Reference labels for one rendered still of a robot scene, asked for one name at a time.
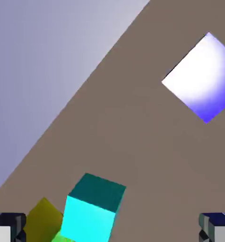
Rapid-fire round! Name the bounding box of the small yellow cube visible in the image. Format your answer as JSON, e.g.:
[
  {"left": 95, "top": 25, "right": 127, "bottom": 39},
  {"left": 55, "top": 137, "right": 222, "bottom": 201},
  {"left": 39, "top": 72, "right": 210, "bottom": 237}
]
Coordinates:
[{"left": 23, "top": 197, "right": 65, "bottom": 242}]

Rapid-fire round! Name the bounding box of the small cyan cube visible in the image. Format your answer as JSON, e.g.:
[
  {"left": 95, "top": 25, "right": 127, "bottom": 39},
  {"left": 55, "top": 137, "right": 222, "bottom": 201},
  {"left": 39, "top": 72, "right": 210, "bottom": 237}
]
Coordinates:
[{"left": 60, "top": 173, "right": 127, "bottom": 242}]

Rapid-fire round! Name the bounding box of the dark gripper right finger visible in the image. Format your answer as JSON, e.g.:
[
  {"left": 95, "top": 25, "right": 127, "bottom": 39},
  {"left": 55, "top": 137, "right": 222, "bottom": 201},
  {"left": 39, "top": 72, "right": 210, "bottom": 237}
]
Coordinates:
[{"left": 199, "top": 212, "right": 225, "bottom": 242}]

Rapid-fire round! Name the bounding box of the small green cube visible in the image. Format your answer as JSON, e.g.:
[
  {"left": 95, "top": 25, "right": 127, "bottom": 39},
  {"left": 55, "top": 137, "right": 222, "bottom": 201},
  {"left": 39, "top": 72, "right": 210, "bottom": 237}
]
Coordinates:
[{"left": 51, "top": 231, "right": 77, "bottom": 242}]

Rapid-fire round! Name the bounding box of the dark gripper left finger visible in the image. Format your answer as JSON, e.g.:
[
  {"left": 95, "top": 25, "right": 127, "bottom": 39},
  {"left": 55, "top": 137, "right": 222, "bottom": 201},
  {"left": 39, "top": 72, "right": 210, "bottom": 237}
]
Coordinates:
[{"left": 0, "top": 212, "right": 27, "bottom": 242}]

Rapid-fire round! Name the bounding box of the large blue box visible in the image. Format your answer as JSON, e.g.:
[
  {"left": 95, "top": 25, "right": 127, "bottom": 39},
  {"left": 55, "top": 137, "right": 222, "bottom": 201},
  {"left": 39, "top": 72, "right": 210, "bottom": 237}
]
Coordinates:
[{"left": 161, "top": 31, "right": 225, "bottom": 124}]

